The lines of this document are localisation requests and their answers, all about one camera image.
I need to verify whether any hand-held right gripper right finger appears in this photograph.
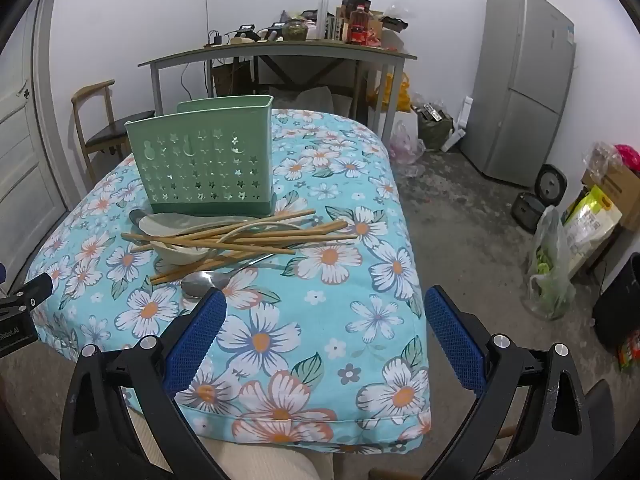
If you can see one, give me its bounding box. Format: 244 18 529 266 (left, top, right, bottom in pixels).
423 285 587 480

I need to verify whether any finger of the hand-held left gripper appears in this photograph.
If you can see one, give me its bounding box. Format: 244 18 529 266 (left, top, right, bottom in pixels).
0 273 54 317

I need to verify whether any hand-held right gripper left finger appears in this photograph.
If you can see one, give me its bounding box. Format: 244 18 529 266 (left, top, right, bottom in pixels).
66 287 232 480

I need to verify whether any white ceramic spoon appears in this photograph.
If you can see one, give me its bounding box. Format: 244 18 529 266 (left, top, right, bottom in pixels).
150 225 303 266
139 212 261 237

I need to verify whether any bunch of wooden chopsticks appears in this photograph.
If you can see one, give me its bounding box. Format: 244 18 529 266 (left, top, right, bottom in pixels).
121 209 359 286

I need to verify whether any green plastic utensil holder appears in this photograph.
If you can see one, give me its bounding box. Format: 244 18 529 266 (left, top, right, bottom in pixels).
125 95 275 217

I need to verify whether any clear bag of greens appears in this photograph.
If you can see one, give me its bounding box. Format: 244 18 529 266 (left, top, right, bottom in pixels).
522 205 577 322

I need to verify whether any blue floral cloth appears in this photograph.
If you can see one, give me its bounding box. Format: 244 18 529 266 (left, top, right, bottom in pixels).
25 108 432 456

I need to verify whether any white door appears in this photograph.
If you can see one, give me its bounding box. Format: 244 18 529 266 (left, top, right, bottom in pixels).
0 0 69 286

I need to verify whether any black rice cooker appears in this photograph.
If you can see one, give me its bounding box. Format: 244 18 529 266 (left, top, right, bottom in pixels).
511 164 569 234

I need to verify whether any wooden chair with dark seat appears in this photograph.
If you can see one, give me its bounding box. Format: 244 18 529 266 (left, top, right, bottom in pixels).
71 79 132 186

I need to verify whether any yellow and white sack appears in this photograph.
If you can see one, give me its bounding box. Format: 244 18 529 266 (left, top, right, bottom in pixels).
562 185 624 281

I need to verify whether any pink plastic bag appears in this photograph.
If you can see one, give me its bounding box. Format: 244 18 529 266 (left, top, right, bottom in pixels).
390 120 427 167

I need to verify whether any olive green bag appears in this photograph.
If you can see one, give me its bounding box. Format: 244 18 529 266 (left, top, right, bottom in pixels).
417 102 454 151

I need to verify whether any white leaning panel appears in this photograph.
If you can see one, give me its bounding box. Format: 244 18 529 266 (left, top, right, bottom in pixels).
440 96 474 154

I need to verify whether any clear crumpled plastic bag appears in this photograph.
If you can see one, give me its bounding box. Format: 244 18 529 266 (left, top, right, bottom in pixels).
582 141 624 181

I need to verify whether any brown cardboard box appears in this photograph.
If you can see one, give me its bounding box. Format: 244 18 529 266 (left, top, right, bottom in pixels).
212 62 251 96

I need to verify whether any pink crumpled bag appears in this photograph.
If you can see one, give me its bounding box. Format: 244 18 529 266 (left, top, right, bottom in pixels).
614 144 640 172

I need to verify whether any yellow plastic bag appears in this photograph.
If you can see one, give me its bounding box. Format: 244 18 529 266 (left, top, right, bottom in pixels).
370 72 414 114

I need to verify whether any silver refrigerator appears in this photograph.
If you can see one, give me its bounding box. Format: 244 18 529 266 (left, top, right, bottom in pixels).
460 0 577 189

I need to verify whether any wooden desk with white legs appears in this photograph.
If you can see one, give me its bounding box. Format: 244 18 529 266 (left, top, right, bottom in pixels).
137 40 418 147

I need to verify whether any glass jar with green contents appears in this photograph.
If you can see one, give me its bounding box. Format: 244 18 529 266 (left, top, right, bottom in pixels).
282 17 311 41

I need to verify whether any oil bottle with red label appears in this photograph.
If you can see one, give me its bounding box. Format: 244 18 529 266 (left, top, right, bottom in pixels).
348 5 371 44

